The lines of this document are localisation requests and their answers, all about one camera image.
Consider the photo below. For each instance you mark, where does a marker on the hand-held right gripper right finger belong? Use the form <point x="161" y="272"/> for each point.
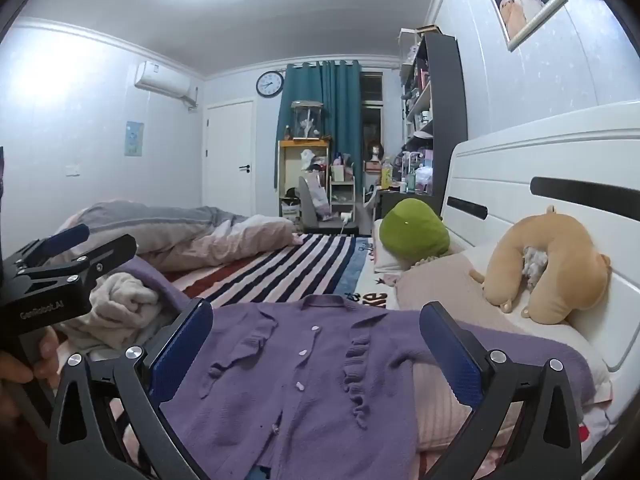
<point x="450" y="355"/>

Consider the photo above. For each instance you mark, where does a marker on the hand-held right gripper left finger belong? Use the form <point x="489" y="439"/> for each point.
<point x="185" y="355"/>

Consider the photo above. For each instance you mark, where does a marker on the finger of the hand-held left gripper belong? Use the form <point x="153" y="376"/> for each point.
<point x="65" y="239"/>
<point x="107" y="252"/>

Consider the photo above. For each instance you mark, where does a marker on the purple knit cardigan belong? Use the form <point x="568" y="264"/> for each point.
<point x="310" y="385"/>

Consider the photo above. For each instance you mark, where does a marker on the person's left hand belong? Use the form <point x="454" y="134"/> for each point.
<point x="12" y="367"/>

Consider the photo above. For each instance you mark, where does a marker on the cream fleece garment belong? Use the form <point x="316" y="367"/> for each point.
<point x="120" y="300"/>

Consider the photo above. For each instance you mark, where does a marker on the grey and pink quilt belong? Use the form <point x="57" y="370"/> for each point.
<point x="165" y="232"/>

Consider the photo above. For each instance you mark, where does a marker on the pink pillow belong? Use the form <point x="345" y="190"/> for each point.
<point x="440" y="280"/>

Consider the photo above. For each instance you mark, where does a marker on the small grey plush toy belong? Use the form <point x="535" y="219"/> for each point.
<point x="535" y="262"/>

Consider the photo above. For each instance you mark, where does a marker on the green plush pillow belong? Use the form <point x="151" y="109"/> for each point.
<point x="412" y="230"/>

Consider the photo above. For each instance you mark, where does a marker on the tan bear neck pillow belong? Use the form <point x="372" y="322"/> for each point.
<point x="550" y="265"/>

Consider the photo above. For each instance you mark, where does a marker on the striped bed sheet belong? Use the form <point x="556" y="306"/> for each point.
<point x="300" y="265"/>

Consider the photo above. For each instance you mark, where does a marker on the white door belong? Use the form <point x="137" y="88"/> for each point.
<point x="230" y="157"/>

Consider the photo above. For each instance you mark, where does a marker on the dark desk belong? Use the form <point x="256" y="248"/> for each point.
<point x="400" y="200"/>

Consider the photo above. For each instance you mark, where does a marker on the white air conditioner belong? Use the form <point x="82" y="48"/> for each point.
<point x="162" y="82"/>

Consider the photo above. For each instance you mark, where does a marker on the yellow bottle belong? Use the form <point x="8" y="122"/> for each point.
<point x="386" y="172"/>

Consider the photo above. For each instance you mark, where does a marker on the grey chair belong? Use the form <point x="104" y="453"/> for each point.
<point x="312" y="205"/>

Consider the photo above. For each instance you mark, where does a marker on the small white cart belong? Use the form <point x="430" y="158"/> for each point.
<point x="342" y="190"/>

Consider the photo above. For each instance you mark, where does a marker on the yellow shelf unit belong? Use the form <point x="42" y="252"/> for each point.
<point x="292" y="175"/>

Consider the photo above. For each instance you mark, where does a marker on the wig on mannequin head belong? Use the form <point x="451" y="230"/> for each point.
<point x="375" y="152"/>

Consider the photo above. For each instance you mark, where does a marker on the white bed headboard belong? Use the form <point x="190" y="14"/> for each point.
<point x="550" y="160"/>

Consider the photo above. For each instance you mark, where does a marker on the glass display case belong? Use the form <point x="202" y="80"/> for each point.
<point x="306" y="120"/>

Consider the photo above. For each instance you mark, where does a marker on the dark grey bookshelf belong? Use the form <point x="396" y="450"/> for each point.
<point x="447" y="110"/>

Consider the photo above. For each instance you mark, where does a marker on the window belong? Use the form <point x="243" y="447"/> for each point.
<point x="371" y="110"/>

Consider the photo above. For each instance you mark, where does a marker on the teal curtain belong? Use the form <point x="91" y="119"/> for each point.
<point x="325" y="105"/>

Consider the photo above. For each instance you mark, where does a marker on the framed photo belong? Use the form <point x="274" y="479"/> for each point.
<point x="527" y="2"/>

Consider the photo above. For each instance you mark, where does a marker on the white light switch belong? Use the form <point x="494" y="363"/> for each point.
<point x="73" y="168"/>

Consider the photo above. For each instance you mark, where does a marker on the small wall poster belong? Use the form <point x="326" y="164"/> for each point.
<point x="134" y="138"/>

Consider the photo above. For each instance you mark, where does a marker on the round wall clock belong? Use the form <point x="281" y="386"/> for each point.
<point x="270" y="83"/>

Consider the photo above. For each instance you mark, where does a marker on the white frame box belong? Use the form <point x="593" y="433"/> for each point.
<point x="410" y="35"/>

